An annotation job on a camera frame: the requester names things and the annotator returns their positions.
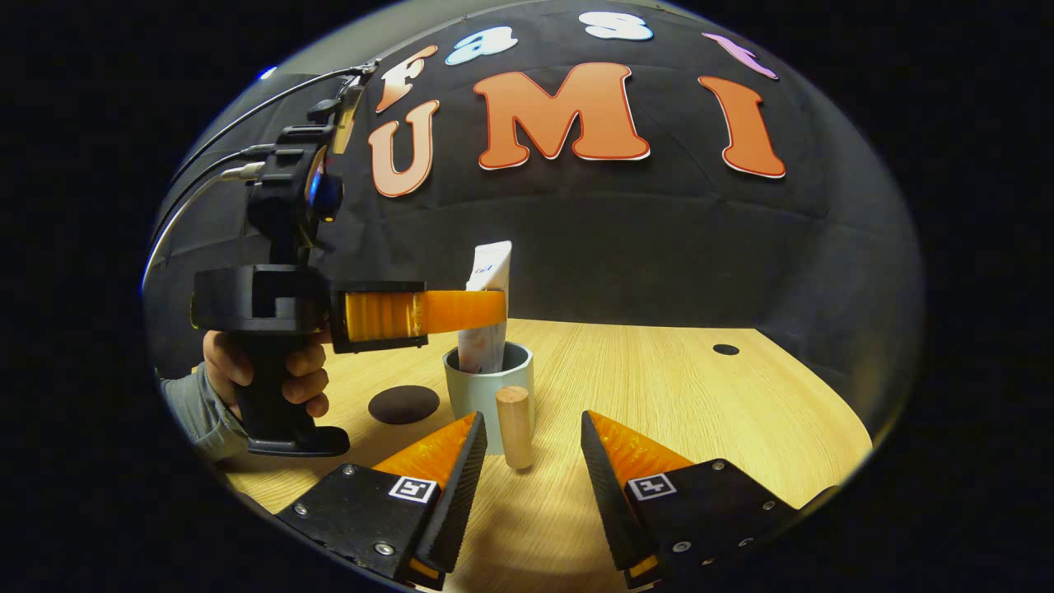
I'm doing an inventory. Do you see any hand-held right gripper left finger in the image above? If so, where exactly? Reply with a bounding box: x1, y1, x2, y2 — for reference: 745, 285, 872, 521
276, 412, 488, 590

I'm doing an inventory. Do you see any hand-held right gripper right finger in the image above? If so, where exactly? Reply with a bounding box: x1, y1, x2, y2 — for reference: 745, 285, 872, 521
581, 410, 837, 590

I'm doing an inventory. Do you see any dark round coaster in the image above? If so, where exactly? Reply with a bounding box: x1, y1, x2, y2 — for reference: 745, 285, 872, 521
368, 385, 441, 426

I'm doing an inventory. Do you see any light blue cup wooden handle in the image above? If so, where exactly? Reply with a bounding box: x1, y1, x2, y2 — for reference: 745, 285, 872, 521
443, 341, 536, 471

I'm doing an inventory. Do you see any white toothpaste tube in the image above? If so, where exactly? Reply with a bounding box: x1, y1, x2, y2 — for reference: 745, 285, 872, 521
458, 240, 513, 374

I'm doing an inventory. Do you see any wooden desktop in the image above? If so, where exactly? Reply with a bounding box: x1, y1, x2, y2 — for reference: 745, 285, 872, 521
222, 319, 874, 593

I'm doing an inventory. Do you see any black backdrop cloth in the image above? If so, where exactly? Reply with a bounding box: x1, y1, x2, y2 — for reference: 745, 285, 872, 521
144, 0, 927, 429

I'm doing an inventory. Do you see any black cable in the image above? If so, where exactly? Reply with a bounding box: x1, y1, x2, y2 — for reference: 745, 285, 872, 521
142, 64, 380, 289

